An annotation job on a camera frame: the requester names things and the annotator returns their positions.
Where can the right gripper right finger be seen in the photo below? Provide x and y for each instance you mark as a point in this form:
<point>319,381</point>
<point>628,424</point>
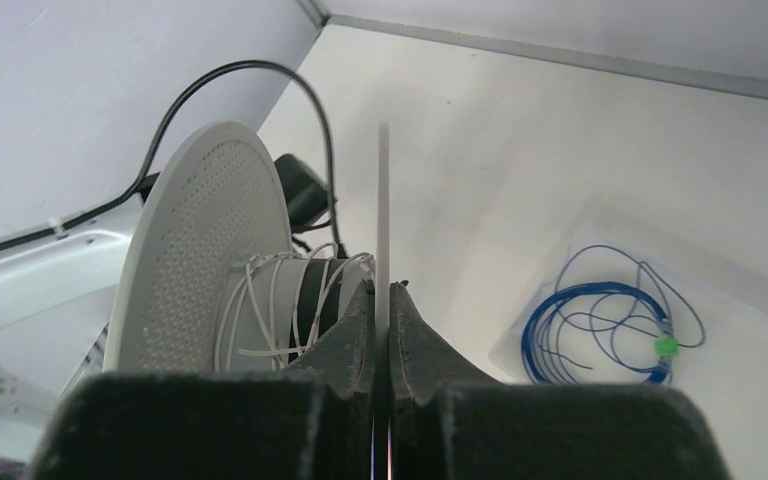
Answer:
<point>451,420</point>

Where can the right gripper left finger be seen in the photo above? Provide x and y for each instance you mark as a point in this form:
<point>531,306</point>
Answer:
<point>311,420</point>

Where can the white cable spool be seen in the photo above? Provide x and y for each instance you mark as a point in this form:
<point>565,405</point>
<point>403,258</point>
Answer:
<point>211,281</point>

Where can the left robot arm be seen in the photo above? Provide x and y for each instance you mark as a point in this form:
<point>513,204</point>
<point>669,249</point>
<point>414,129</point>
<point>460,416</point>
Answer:
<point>56,304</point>

